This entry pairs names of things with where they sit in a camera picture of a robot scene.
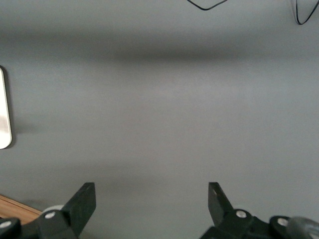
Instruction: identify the thin black cable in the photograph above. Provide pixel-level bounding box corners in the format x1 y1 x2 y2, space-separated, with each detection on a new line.
290 0 317 25
186 0 228 11

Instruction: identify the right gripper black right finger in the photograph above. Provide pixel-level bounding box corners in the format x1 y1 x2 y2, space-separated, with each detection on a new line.
199 182 296 239

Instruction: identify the white rectangular tray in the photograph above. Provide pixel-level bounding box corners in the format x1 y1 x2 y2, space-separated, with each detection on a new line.
0 65 13 150

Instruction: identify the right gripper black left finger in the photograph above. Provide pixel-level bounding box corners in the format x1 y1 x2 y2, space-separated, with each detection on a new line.
0 182 97 239

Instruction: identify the grey ribbed hose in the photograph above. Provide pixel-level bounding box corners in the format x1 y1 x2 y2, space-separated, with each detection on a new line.
286 216 319 239

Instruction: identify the light wooden board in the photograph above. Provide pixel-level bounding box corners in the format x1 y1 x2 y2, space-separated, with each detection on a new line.
0 194 43 225

